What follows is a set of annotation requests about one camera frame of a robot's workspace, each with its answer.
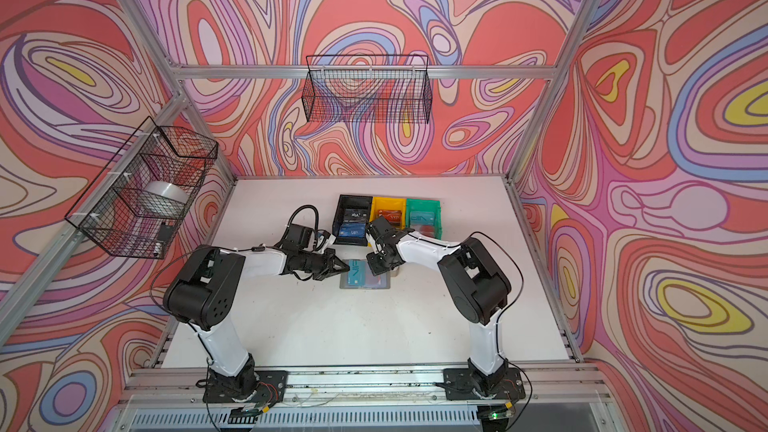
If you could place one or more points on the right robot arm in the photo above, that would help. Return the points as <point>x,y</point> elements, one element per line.
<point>477,286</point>

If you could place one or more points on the black wire basket left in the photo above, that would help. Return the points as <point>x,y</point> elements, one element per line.
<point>149,194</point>

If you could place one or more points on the black wire basket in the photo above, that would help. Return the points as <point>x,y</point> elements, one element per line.
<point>367,88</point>
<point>149,194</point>

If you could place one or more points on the teal VIP card from holder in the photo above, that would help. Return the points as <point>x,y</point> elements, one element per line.
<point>356,276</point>

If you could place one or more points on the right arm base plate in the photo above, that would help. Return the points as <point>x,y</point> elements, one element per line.
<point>468,383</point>

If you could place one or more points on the green plastic bin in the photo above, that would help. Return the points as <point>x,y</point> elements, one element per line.
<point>424,216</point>

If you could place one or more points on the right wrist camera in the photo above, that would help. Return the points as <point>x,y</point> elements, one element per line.
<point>377,229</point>

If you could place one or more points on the blue VIP card in bin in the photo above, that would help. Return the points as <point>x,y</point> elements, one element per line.
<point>352,230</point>

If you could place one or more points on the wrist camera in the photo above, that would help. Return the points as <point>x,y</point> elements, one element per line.
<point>302,238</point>
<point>377,229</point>

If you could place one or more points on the black wire basket back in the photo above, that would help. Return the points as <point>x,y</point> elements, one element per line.
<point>367,88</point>

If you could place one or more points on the red VIP card in bin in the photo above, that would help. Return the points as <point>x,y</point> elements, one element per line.
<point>392,216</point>

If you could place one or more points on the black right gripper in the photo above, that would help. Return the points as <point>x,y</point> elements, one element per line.
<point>376,268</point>

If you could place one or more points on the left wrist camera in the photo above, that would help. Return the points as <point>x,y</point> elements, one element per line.
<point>302,238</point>

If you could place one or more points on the black plastic bin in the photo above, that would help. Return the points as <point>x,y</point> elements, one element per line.
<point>351,216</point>

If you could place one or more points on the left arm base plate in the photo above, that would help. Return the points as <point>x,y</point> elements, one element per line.
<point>261,387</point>

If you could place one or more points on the yellow plastic bin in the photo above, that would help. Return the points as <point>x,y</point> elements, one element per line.
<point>393,209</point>

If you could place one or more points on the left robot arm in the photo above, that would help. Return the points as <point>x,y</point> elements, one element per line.
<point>203,293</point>

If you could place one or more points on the aluminium front rail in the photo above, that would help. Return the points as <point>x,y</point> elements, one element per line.
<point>545,397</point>

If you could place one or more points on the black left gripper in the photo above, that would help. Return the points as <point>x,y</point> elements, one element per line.
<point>327,270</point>

